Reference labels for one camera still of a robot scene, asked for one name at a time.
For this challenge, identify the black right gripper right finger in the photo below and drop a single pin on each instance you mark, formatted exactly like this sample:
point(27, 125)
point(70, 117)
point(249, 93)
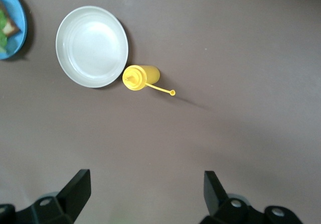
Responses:
point(215, 196)

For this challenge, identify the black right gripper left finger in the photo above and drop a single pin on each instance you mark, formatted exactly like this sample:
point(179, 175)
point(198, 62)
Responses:
point(75, 194)

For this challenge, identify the yellow mustard squeeze bottle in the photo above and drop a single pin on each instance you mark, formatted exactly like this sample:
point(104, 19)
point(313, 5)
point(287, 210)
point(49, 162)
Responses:
point(148, 74)

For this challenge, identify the green lettuce leaf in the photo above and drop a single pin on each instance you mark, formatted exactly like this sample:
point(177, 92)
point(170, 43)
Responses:
point(2, 37)

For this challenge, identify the brown bread slice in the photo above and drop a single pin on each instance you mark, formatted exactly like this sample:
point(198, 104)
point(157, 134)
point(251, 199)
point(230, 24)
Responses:
point(11, 28)

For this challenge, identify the beige plate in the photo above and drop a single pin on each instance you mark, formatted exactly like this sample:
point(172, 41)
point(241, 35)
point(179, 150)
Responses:
point(92, 48)

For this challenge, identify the blue plate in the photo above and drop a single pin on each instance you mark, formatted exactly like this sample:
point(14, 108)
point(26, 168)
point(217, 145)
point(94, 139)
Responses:
point(18, 15)

